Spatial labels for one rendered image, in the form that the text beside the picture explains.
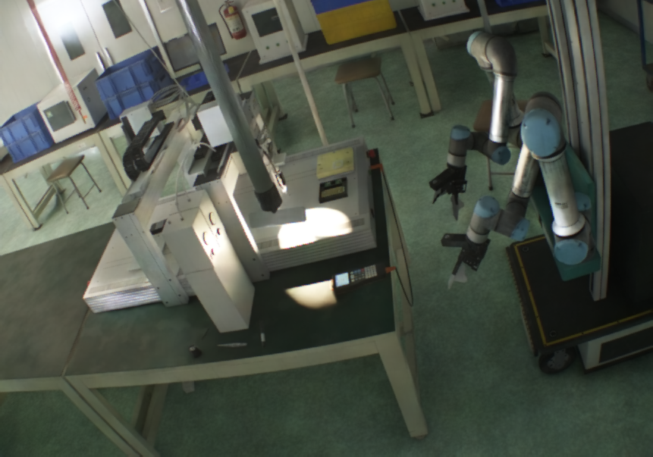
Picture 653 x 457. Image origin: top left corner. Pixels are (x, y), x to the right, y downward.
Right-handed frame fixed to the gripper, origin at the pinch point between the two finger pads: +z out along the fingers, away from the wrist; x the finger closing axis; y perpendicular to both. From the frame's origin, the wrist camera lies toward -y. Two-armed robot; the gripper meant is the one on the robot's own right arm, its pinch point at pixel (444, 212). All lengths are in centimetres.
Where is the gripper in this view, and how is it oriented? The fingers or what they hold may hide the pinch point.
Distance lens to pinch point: 228.3
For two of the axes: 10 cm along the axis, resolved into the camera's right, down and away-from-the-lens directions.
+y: 8.8, -1.3, 4.5
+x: -4.6, -4.1, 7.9
